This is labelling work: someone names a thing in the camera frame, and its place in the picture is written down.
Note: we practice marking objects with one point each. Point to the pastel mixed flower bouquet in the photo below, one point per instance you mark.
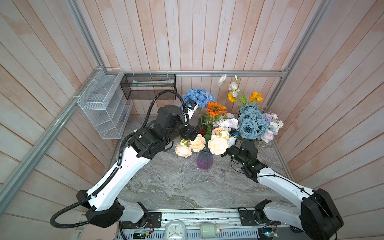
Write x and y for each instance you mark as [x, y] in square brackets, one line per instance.
[274, 125]

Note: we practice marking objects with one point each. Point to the white ranunculus flower stem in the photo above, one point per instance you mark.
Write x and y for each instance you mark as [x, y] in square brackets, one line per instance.
[233, 88]

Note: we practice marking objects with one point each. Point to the white wire mesh shelf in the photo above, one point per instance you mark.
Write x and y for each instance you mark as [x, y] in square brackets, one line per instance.
[104, 103]

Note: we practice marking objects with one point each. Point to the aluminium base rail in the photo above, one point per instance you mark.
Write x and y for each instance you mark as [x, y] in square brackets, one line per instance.
[194, 224]

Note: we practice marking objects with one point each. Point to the light blue rose bunch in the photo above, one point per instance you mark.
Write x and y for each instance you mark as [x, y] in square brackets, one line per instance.
[252, 124]

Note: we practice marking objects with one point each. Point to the peach rose flower bunch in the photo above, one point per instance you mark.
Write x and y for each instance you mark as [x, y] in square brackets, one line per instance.
[185, 148]

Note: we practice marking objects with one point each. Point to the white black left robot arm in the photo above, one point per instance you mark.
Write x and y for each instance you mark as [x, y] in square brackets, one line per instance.
[136, 150]

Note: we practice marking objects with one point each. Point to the blue purple glass vase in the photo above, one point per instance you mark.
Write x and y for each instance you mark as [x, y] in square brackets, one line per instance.
[205, 160]

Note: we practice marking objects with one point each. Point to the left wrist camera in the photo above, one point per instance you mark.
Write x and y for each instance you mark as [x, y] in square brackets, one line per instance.
[188, 108]

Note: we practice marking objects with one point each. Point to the blue hydrangea flower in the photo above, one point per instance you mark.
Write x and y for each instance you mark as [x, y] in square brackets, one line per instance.
[200, 96]

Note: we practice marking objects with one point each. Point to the aluminium wall frame rail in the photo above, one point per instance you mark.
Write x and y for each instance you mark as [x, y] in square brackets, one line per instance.
[49, 49]

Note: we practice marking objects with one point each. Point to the orange gerbera flower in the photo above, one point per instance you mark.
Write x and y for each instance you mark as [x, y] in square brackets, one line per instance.
[214, 113]

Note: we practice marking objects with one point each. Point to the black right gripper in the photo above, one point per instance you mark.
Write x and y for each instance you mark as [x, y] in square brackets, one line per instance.
[224, 154]

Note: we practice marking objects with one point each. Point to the white analog clock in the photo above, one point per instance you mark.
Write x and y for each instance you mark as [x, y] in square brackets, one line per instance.
[175, 230]

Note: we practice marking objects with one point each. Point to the white small-flower green bunch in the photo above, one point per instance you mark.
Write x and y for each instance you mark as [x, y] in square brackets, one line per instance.
[228, 121]

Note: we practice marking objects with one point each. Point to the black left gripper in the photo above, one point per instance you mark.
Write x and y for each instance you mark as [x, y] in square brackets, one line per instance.
[188, 129]

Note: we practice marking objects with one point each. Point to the cream peony flower stem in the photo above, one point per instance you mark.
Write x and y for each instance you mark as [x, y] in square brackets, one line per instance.
[219, 141]

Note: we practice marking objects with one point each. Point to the black mesh wall basket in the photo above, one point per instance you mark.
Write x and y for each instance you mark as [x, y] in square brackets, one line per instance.
[145, 87]

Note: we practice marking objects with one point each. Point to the pale green cylinder device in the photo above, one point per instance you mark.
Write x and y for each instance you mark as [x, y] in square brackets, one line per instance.
[209, 230]

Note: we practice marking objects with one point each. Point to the yellow poppy flower stem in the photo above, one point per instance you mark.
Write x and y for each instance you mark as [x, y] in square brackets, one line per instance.
[244, 100]

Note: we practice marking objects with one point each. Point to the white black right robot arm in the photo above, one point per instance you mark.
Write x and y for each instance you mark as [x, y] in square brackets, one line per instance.
[312, 211]

